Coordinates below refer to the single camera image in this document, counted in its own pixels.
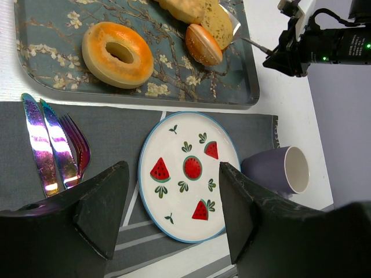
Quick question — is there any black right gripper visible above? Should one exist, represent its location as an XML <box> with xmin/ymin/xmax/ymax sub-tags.
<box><xmin>263</xmin><ymin>1</ymin><xmax>370</xmax><ymax>77</ymax></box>

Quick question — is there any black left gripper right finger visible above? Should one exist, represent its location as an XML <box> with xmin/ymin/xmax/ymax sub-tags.
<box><xmin>219</xmin><ymin>162</ymin><xmax>370</xmax><ymax>277</ymax></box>

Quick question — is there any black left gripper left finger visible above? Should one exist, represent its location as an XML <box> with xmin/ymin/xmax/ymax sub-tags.
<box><xmin>1</xmin><ymin>161</ymin><xmax>129</xmax><ymax>277</ymax></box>

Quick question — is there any metal spatula with wooden handle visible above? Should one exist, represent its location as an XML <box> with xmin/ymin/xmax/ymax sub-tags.
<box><xmin>219</xmin><ymin>4</ymin><xmax>274</xmax><ymax>57</ymax></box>

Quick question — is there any toast bread slice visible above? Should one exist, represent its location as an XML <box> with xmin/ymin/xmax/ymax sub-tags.
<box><xmin>201</xmin><ymin>0</ymin><xmax>233</xmax><ymax>50</ymax></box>

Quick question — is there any long bread roll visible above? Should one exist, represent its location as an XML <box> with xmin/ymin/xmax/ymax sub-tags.
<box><xmin>157</xmin><ymin>0</ymin><xmax>206</xmax><ymax>24</ymax></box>

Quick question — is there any iridescent knife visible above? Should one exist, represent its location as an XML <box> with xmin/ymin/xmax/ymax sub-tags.
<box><xmin>21</xmin><ymin>93</ymin><xmax>59</xmax><ymax>197</ymax></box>
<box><xmin>40</xmin><ymin>99</ymin><xmax>78</xmax><ymax>189</ymax></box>

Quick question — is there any purple mug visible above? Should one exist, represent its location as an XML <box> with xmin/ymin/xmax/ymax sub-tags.
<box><xmin>241</xmin><ymin>146</ymin><xmax>310</xmax><ymax>198</ymax></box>

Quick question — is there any iridescent fork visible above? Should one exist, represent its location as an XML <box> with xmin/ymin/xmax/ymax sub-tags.
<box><xmin>59</xmin><ymin>114</ymin><xmax>91</xmax><ymax>182</ymax></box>

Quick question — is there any white watermelon pattern plate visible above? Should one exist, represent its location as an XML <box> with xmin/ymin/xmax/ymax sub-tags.
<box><xmin>138</xmin><ymin>112</ymin><xmax>240</xmax><ymax>243</ymax></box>

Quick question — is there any grey striped placemat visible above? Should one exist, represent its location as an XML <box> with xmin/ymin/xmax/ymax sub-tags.
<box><xmin>1</xmin><ymin>101</ymin><xmax>279</xmax><ymax>277</ymax></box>

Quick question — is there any small round bun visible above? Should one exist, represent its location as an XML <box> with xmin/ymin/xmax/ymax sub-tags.
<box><xmin>185</xmin><ymin>24</ymin><xmax>223</xmax><ymax>66</ymax></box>

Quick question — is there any orange bagel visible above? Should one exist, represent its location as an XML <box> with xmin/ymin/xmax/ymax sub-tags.
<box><xmin>82</xmin><ymin>22</ymin><xmax>154</xmax><ymax>89</ymax></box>

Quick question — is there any floral blue serving tray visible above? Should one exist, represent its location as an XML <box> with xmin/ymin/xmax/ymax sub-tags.
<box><xmin>14</xmin><ymin>1</ymin><xmax>259</xmax><ymax>107</ymax></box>

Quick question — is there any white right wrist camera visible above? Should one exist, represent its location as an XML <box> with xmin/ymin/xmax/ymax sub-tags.
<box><xmin>277</xmin><ymin>0</ymin><xmax>316</xmax><ymax>36</ymax></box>

